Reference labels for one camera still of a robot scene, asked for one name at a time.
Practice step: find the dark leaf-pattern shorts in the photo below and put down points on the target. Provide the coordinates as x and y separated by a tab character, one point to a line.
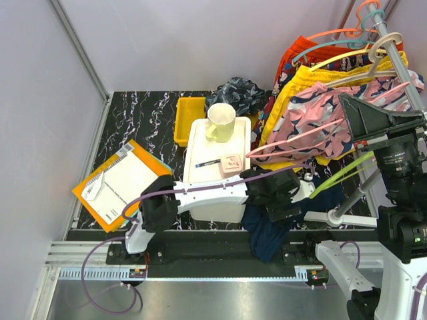
242	94

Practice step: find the yellow shorts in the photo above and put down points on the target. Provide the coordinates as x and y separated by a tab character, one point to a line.
301	124

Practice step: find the dark red patterned shorts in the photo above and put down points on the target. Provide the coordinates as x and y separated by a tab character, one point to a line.
293	77

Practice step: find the yellow green mug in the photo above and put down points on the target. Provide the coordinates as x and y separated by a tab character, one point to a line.
221	120

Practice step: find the orange hanger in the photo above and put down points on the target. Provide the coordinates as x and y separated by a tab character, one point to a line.
352	32

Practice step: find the pink small box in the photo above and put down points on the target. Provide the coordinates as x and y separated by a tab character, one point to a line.
230	165

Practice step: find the beige hanger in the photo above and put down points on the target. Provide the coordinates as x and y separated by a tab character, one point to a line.
397	68

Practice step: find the yellow plastic bin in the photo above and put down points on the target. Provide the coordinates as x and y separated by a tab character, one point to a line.
191	109

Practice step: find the orange spiral notebook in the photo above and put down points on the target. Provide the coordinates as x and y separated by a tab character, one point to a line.
117	182

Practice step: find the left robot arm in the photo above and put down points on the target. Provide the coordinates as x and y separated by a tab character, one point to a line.
165	198

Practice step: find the green hanger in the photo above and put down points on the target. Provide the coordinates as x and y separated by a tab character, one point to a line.
342	174

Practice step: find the navy blue shorts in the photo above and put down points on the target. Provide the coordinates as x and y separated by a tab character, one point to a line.
266	237

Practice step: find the white foam box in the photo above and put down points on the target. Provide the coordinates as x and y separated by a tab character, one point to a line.
200	150

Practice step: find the orange red shorts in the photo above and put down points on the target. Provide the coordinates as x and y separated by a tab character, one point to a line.
300	50

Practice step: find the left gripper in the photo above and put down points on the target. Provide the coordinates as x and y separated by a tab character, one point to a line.
276	212

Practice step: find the cream yellow hanger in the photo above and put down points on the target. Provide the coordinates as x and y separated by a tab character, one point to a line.
347	56

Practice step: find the blue pen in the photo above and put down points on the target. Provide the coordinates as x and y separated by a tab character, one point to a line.
208	163

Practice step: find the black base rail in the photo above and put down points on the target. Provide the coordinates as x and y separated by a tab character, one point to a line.
217	248

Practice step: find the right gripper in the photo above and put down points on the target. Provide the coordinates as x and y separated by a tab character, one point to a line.
365	120

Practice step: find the metal clothes rack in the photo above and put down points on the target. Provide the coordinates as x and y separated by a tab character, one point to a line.
337	217

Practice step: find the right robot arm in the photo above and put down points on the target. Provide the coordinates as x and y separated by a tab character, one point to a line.
402	235

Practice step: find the teal hanger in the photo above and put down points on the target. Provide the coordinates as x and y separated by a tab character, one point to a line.
360	42

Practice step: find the pink white patterned shorts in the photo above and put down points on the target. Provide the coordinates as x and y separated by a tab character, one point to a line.
310	123

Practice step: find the pink hanger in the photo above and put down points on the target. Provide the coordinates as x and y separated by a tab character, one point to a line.
300	143

